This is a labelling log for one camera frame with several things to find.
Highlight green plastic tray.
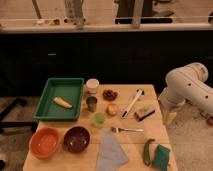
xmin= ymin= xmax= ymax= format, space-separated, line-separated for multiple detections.
xmin=34 ymin=78 xmax=84 ymax=121

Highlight grey blue cloth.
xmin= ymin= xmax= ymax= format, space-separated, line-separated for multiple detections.
xmin=96 ymin=132 xmax=129 ymax=171

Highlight small metal cup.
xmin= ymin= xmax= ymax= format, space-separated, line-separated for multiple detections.
xmin=86 ymin=96 xmax=98 ymax=112

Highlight yellow corn piece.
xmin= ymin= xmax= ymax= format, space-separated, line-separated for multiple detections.
xmin=53 ymin=97 xmax=72 ymax=109

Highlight purple bowl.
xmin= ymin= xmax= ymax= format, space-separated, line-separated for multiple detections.
xmin=63 ymin=126 xmax=90 ymax=154

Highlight green chili pepper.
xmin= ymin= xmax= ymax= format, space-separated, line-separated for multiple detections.
xmin=143 ymin=139 xmax=155 ymax=166

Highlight teal sponge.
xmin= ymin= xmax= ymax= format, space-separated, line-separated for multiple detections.
xmin=152 ymin=145 xmax=170 ymax=171

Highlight white lidded jar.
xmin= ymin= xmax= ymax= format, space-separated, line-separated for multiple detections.
xmin=86 ymin=78 xmax=99 ymax=94

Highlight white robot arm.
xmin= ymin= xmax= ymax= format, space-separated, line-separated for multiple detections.
xmin=158 ymin=62 xmax=213 ymax=125

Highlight orange bowl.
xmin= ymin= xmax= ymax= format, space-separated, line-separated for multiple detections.
xmin=29 ymin=127 xmax=60 ymax=160

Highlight brown black eraser block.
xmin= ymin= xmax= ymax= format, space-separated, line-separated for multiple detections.
xmin=134 ymin=107 xmax=155 ymax=121

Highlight black chair base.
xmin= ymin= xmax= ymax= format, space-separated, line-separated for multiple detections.
xmin=0 ymin=97 xmax=38 ymax=134

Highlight red yellow apple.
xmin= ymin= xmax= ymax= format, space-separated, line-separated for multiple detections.
xmin=106 ymin=103 xmax=119 ymax=116

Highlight small green cup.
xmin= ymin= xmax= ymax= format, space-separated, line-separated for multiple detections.
xmin=92 ymin=113 xmax=106 ymax=128

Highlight dark brown pastry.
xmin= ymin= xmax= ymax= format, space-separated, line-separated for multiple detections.
xmin=102 ymin=89 xmax=118 ymax=101

